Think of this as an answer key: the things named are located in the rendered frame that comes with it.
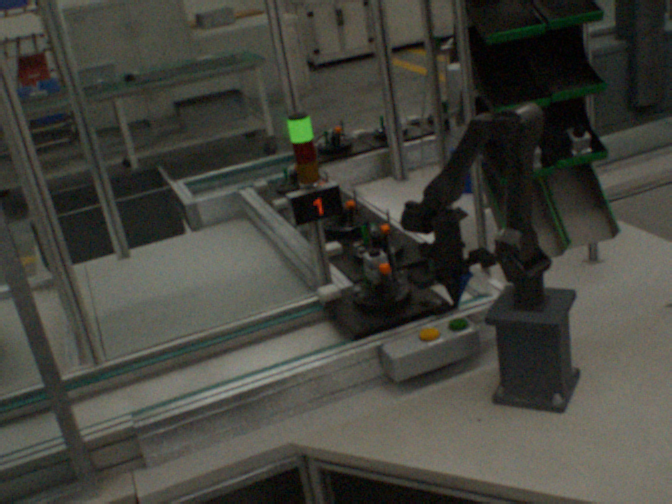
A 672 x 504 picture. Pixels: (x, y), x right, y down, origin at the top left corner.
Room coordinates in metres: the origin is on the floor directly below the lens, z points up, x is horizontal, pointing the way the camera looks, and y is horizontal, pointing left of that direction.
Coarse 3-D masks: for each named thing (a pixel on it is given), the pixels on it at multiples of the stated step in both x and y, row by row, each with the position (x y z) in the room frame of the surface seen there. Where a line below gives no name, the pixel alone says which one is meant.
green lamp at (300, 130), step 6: (288, 120) 1.79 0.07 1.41; (300, 120) 1.77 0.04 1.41; (306, 120) 1.78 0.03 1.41; (294, 126) 1.77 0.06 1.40; (300, 126) 1.77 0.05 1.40; (306, 126) 1.77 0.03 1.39; (294, 132) 1.77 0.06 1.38; (300, 132) 1.77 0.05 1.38; (306, 132) 1.77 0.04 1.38; (294, 138) 1.78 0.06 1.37; (300, 138) 1.77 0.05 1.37; (306, 138) 1.77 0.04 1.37
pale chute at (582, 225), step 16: (544, 176) 1.86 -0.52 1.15; (560, 176) 1.90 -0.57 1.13; (576, 176) 1.90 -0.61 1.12; (592, 176) 1.87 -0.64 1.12; (560, 192) 1.87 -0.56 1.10; (576, 192) 1.87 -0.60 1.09; (592, 192) 1.86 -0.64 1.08; (560, 208) 1.84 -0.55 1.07; (576, 208) 1.83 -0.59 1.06; (592, 208) 1.83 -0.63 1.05; (608, 208) 1.79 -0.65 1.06; (560, 224) 1.78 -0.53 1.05; (576, 224) 1.80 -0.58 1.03; (592, 224) 1.80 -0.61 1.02; (608, 224) 1.80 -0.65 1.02; (576, 240) 1.77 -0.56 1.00; (592, 240) 1.77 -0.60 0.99
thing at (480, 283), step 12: (336, 180) 2.72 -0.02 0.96; (348, 192) 2.56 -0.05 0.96; (360, 192) 2.54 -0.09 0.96; (372, 204) 2.40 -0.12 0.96; (384, 216) 2.28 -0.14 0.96; (396, 216) 2.26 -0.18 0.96; (420, 240) 2.04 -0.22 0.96; (432, 240) 2.03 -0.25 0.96; (336, 276) 1.90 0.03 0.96; (480, 276) 1.76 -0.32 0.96; (468, 288) 1.76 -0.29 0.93; (480, 288) 1.70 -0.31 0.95; (492, 288) 1.68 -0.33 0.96
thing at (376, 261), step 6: (372, 252) 1.70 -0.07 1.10; (378, 252) 1.70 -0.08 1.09; (366, 258) 1.70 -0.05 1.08; (372, 258) 1.69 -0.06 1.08; (378, 258) 1.69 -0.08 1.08; (384, 258) 1.69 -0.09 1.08; (366, 264) 1.71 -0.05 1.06; (372, 264) 1.68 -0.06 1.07; (378, 264) 1.69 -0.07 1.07; (366, 270) 1.71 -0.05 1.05; (372, 270) 1.68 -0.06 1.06; (378, 270) 1.68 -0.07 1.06; (390, 270) 1.68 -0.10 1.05; (366, 276) 1.72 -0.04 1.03; (372, 276) 1.68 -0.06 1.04; (378, 276) 1.67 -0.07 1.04; (390, 276) 1.68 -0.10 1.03; (378, 282) 1.67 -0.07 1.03
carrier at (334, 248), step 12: (372, 228) 1.98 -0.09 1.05; (372, 240) 1.97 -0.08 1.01; (396, 240) 2.00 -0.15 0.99; (408, 240) 2.03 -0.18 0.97; (336, 252) 2.02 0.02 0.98; (348, 252) 2.02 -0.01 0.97; (360, 252) 1.94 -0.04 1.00; (384, 252) 1.92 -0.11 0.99; (396, 252) 1.93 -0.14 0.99; (408, 252) 1.95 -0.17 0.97; (336, 264) 1.96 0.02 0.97; (348, 264) 1.94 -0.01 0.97; (360, 264) 1.93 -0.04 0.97; (396, 264) 1.89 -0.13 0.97; (408, 264) 1.88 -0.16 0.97; (420, 264) 1.89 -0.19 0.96; (348, 276) 1.87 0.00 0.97; (360, 276) 1.85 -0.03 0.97
